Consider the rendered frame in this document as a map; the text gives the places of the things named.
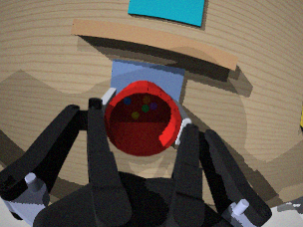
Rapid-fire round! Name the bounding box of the red cup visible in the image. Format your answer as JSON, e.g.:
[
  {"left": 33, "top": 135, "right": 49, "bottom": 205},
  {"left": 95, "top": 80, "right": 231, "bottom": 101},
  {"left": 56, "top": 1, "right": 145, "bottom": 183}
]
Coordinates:
[{"left": 104, "top": 81, "right": 181, "bottom": 156}]

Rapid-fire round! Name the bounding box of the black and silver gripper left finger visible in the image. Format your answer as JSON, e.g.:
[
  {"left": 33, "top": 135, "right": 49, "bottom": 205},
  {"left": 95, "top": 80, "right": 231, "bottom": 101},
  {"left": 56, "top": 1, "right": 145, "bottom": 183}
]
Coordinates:
[{"left": 0, "top": 88, "right": 133, "bottom": 227}]

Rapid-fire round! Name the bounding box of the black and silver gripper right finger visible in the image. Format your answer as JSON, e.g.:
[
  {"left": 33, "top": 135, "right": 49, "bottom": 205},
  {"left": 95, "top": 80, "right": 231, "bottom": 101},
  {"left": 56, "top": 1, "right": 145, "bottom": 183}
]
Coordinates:
[{"left": 166, "top": 100, "right": 272, "bottom": 227}]

